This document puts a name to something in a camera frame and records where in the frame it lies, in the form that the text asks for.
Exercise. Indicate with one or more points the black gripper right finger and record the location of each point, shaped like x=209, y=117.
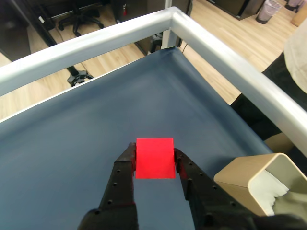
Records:
x=206, y=198

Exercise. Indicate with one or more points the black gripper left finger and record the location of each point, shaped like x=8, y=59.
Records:
x=120, y=191

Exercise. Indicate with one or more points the red cube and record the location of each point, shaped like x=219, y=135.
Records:
x=155, y=159

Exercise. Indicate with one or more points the beige rounded box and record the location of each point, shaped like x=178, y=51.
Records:
x=237, y=182

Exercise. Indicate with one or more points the brown cardboard box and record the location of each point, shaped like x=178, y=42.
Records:
x=299, y=15

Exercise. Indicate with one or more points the white tissue paper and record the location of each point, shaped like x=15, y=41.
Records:
x=266, y=189

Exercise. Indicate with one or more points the grey-blue table mat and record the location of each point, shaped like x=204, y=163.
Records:
x=96, y=115

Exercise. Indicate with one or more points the black stand foot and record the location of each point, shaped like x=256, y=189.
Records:
x=78, y=76

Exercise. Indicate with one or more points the white table leg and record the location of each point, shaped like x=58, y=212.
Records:
x=171, y=38

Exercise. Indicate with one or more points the person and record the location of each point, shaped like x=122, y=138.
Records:
x=297, y=60

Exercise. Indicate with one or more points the black office chair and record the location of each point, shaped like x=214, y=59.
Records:
x=80, y=18

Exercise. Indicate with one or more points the mesh waste bin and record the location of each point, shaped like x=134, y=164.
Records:
x=268, y=10

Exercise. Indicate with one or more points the silver metal frame rail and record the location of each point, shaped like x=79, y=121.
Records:
x=120, y=38

